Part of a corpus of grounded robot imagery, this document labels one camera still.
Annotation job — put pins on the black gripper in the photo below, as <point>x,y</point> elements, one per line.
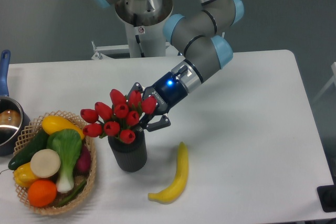
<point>168,91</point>

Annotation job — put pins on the red tulip bouquet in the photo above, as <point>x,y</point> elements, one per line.
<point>119,119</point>

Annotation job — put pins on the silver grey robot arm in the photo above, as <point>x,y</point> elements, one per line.
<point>198,38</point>

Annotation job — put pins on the dark grey ribbed vase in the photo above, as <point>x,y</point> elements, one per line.
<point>130,157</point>

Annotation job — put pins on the yellow banana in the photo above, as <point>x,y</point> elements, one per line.
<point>176,188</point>

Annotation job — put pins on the green bok choy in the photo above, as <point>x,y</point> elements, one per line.
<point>67,144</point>

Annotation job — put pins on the purple red onion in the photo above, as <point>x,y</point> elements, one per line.
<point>84,161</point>

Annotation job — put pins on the yellow squash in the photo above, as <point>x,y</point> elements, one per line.
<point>52,124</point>

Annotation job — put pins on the green bean pod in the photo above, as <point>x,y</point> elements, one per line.
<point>73,194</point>

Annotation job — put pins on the dark green cucumber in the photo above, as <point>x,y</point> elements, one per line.
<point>38,143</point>

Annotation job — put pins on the beige round bun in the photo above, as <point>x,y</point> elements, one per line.
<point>45,163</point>

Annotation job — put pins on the orange fruit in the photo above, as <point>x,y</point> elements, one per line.
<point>42,192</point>

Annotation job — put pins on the yellow bell pepper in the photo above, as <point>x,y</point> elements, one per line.
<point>24,177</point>

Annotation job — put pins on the black device at edge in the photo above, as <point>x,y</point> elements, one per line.
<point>327,197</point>

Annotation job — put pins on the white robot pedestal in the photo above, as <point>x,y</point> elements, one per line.
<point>142,42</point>

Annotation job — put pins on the blue handled saucepan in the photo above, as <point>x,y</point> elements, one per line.
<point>13,117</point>

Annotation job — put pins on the white frame at right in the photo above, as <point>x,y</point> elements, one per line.
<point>330,83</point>

